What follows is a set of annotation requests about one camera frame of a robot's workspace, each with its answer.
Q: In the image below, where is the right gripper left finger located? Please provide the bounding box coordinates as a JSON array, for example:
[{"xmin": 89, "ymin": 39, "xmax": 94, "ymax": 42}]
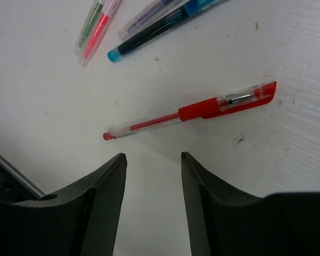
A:
[{"xmin": 0, "ymin": 153, "xmax": 127, "ymax": 255}]

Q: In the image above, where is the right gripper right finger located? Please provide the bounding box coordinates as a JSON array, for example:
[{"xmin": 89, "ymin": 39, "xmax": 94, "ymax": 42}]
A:
[{"xmin": 181, "ymin": 152, "xmax": 320, "ymax": 255}]

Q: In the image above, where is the red gel pen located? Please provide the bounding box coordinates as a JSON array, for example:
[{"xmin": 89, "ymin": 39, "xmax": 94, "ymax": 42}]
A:
[{"xmin": 102, "ymin": 81, "xmax": 277, "ymax": 141}]

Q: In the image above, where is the pink red pen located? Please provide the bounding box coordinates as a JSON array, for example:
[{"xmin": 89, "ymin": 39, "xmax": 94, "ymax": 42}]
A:
[{"xmin": 77, "ymin": 0, "xmax": 121, "ymax": 67}]

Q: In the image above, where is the blue pen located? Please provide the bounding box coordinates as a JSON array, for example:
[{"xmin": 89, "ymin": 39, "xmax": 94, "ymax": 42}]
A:
[{"xmin": 107, "ymin": 0, "xmax": 224, "ymax": 62}]

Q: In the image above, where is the clear dark-ink pen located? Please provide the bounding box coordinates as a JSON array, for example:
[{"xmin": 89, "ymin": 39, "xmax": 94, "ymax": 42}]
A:
[{"xmin": 118, "ymin": 1, "xmax": 182, "ymax": 42}]

